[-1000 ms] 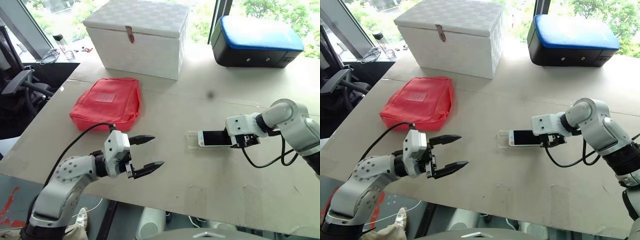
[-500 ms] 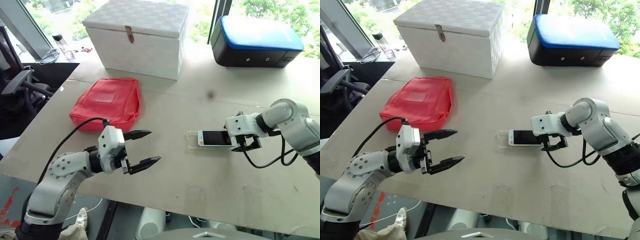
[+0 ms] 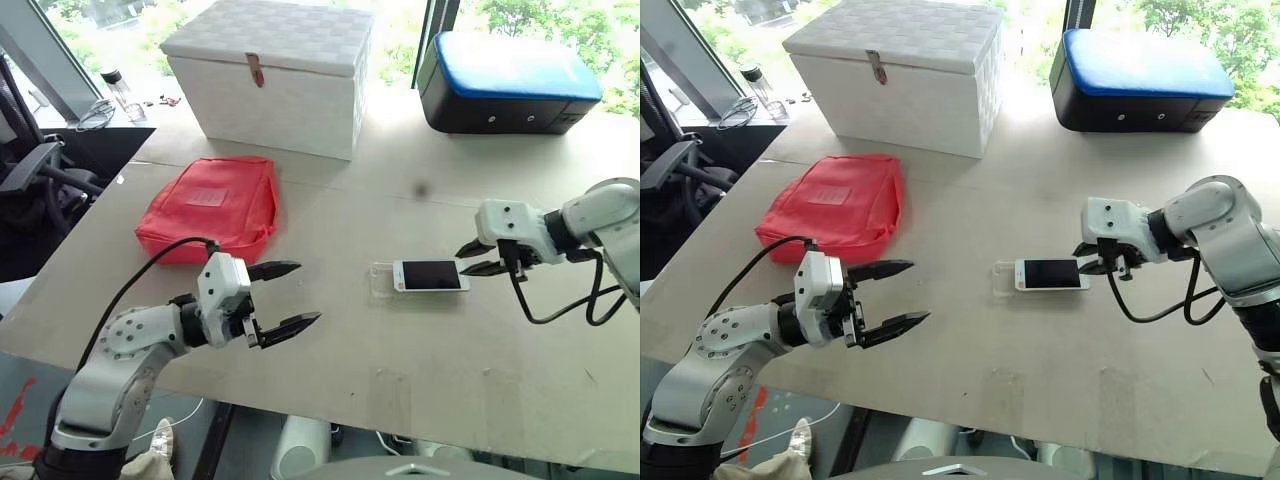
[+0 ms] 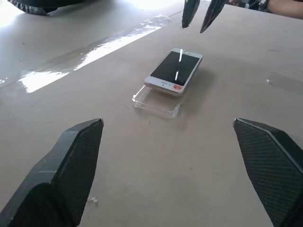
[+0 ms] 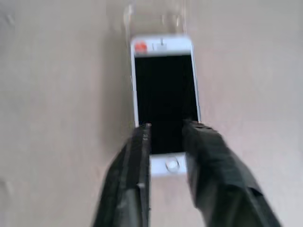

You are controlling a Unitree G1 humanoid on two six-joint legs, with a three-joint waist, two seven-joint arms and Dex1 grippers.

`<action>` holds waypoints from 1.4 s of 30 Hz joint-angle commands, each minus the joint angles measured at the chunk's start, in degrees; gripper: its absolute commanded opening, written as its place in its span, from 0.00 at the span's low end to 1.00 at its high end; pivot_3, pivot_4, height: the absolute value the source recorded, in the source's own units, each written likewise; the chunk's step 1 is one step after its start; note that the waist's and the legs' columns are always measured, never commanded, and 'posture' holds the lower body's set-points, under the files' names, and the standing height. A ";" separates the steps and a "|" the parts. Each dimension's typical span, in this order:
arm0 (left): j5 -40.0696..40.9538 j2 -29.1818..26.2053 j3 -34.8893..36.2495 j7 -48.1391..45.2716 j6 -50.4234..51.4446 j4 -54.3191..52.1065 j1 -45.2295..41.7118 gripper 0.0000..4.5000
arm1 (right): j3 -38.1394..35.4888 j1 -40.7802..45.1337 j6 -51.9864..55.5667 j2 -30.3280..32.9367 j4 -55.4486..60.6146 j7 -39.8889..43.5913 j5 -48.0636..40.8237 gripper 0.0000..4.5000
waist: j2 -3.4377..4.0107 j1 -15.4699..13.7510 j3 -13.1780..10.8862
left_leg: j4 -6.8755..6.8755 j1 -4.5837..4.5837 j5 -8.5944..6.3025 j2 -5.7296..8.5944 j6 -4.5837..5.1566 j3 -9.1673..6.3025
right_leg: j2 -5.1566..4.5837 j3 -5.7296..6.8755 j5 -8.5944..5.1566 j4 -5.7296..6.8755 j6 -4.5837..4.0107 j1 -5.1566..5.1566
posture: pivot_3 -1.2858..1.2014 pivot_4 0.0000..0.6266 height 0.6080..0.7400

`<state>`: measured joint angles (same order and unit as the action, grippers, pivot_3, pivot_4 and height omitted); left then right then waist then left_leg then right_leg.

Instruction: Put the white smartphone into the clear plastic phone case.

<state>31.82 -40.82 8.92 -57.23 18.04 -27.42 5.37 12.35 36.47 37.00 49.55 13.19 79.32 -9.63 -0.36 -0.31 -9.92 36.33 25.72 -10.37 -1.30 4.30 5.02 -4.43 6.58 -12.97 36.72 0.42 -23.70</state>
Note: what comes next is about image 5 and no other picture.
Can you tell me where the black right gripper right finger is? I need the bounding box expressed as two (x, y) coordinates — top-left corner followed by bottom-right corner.
(181, 117), (283, 227)

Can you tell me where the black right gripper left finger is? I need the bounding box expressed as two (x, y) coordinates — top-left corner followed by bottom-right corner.
(90, 123), (152, 227)

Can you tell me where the white smartphone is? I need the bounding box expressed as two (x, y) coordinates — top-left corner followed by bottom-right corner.
(130, 35), (202, 178)

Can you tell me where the clear plastic phone case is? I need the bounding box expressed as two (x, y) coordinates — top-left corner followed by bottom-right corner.
(122, 1), (189, 48)

